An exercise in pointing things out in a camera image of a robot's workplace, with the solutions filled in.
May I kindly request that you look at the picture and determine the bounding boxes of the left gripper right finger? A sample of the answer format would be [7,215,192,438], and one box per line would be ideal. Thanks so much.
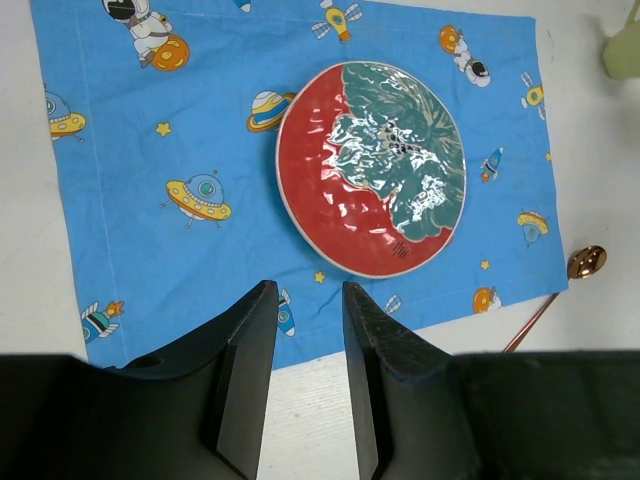
[342,282,639,479]

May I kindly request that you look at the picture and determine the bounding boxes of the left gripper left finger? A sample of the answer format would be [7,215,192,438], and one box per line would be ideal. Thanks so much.
[1,281,278,479]

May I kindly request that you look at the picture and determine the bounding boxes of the copper spoon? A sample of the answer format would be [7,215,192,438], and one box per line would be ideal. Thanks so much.
[502,245,608,353]

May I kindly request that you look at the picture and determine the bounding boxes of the red and teal plate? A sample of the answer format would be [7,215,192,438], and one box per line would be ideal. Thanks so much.
[275,61,467,279]

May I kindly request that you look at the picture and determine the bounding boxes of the blue space-print placemat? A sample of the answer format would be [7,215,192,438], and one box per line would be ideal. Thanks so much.
[31,1,567,368]

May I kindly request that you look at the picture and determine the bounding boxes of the pale green mug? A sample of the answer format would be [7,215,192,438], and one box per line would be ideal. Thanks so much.
[602,1,640,81]

